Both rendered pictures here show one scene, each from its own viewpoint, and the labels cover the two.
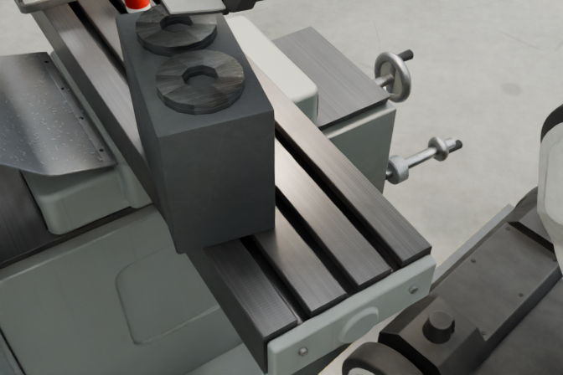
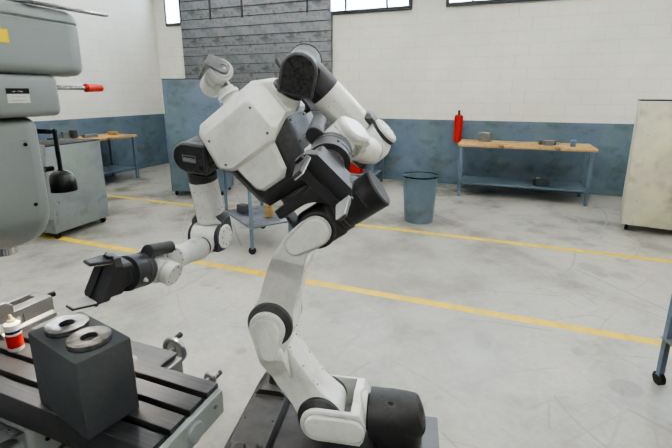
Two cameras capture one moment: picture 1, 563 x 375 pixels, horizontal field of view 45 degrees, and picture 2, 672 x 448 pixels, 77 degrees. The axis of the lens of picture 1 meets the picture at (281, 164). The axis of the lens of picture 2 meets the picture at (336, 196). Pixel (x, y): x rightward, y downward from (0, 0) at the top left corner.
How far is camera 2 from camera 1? 0.48 m
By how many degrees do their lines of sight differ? 44
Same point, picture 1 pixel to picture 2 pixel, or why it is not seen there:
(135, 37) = (44, 336)
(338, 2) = not seen: hidden behind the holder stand
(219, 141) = (106, 359)
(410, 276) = (212, 399)
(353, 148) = not seen: hidden behind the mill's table
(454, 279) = (239, 430)
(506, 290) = (265, 422)
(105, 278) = not seen: outside the picture
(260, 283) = (140, 431)
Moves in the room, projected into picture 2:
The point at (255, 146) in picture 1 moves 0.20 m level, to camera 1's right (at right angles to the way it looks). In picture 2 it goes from (123, 359) to (210, 329)
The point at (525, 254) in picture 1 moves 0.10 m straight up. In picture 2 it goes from (268, 403) to (267, 379)
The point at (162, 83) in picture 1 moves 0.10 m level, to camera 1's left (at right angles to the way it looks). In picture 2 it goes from (70, 344) to (11, 361)
